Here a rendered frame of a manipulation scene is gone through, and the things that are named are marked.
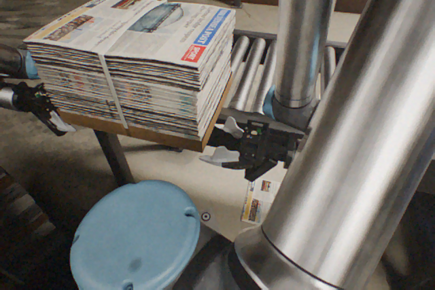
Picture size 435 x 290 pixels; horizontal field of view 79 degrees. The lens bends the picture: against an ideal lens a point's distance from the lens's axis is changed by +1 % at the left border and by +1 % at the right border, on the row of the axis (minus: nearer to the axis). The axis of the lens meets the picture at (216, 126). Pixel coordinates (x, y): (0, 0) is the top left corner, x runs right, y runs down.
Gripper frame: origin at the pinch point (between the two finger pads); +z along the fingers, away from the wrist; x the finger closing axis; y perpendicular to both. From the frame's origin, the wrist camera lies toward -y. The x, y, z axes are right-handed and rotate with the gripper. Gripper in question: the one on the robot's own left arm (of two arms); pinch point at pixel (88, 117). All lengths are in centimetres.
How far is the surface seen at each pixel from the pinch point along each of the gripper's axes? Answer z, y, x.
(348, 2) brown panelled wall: 110, -66, 323
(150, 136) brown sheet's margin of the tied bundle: 22.3, 4.5, -5.5
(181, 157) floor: -1, -78, 51
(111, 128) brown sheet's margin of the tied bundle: 11.9, 4.1, -5.4
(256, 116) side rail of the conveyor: 44.6, 1.8, 11.1
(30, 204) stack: -21.5, -29.0, -16.3
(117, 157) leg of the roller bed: -4.3, -28.5, 8.2
